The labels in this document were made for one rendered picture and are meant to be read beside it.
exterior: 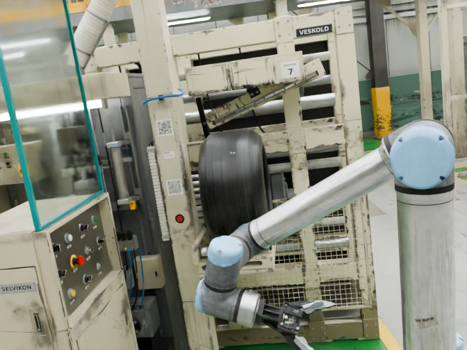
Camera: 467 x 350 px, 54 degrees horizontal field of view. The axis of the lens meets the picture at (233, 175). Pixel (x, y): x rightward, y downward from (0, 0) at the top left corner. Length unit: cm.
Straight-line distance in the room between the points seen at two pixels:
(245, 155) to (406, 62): 1028
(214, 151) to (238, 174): 16
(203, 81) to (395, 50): 986
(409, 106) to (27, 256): 1102
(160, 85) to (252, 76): 48
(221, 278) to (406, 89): 1103
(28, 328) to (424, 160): 143
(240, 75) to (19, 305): 144
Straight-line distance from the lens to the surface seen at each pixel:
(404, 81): 1202
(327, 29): 270
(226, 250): 119
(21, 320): 184
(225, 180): 199
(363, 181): 114
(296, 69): 237
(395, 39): 1206
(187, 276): 237
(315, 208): 119
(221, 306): 126
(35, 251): 171
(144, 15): 222
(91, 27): 261
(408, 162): 96
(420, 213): 99
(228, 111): 253
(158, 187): 230
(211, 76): 240
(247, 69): 238
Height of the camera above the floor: 165
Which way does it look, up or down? 11 degrees down
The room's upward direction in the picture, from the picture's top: 8 degrees counter-clockwise
